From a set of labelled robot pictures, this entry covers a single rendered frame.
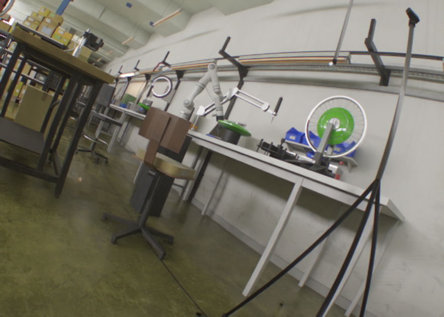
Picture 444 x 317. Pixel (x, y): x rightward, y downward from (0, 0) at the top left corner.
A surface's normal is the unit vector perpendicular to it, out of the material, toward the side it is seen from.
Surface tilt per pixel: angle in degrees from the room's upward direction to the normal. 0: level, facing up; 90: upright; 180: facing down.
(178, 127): 90
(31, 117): 90
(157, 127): 93
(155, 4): 90
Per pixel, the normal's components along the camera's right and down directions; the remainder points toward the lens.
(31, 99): 0.65, 0.26
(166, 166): -0.25, -0.14
